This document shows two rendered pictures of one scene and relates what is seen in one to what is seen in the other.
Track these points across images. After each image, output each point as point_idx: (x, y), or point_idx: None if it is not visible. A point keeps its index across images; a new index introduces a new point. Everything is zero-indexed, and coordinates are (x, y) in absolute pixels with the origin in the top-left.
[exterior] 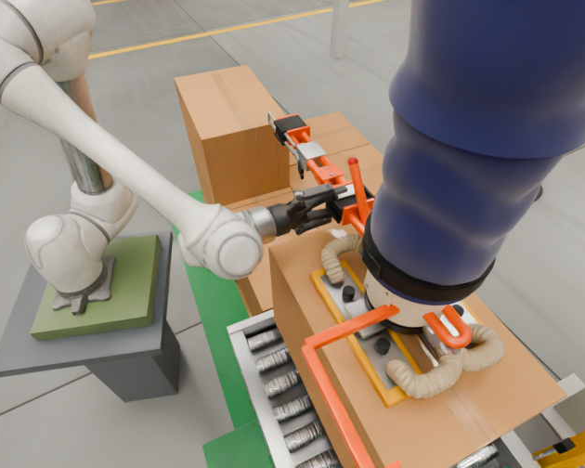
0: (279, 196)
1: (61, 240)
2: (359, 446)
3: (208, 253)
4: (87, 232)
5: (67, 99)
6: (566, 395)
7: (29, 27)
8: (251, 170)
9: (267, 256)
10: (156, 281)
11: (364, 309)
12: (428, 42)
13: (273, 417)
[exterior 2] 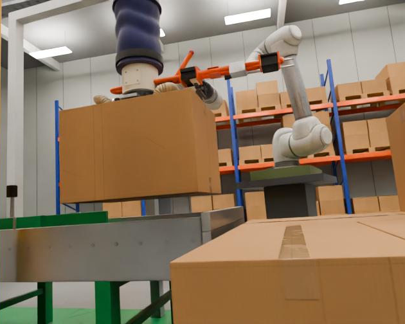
0: None
1: (276, 132)
2: None
3: None
4: (284, 136)
5: (249, 59)
6: (59, 110)
7: (264, 42)
8: None
9: (303, 218)
10: (278, 177)
11: None
12: None
13: (178, 213)
